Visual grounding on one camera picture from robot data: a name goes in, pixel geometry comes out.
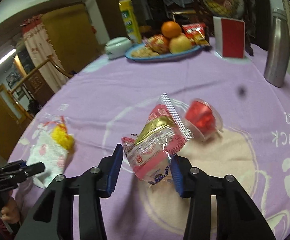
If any yellow foam fruit net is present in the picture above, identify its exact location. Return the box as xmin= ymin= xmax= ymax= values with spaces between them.
xmin=51 ymin=116 xmax=75 ymax=151

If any yellow green carton box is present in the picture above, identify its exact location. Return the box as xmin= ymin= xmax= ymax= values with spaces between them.
xmin=119 ymin=0 xmax=142 ymax=43

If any wrapped pastry in plate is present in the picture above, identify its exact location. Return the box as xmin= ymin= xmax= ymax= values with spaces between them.
xmin=144 ymin=34 xmax=170 ymax=55

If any wooden round-back armchair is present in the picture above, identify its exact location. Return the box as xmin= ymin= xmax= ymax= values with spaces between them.
xmin=0 ymin=55 xmax=76 ymax=121

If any stainless steel bottle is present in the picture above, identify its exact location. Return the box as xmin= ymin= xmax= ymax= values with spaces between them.
xmin=263 ymin=8 xmax=290 ymax=87

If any blue oval fruit plate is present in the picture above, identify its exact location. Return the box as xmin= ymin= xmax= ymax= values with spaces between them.
xmin=124 ymin=42 xmax=203 ymax=62

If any floral white tissue pack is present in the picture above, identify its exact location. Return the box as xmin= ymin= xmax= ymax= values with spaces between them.
xmin=27 ymin=121 xmax=74 ymax=189

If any purple printed tablecloth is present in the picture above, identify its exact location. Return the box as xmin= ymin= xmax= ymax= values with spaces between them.
xmin=10 ymin=46 xmax=290 ymax=239

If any clear cup with red wrapper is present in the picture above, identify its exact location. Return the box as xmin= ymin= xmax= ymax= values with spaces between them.
xmin=184 ymin=99 xmax=223 ymax=141

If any red and white box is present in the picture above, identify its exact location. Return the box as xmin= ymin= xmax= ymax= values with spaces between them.
xmin=213 ymin=16 xmax=245 ymax=59

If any white ceramic lidded jar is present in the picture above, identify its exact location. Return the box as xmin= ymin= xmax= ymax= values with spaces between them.
xmin=105 ymin=37 xmax=133 ymax=60

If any person's left hand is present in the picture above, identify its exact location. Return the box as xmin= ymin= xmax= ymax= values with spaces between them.
xmin=1 ymin=191 xmax=20 ymax=224

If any red snack packet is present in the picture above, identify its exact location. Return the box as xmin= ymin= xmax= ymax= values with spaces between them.
xmin=182 ymin=23 xmax=210 ymax=46

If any yellow-red apple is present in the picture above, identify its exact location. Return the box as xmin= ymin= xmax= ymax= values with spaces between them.
xmin=169 ymin=34 xmax=192 ymax=54

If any orange fruit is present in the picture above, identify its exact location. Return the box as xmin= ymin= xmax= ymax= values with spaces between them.
xmin=161 ymin=21 xmax=182 ymax=39

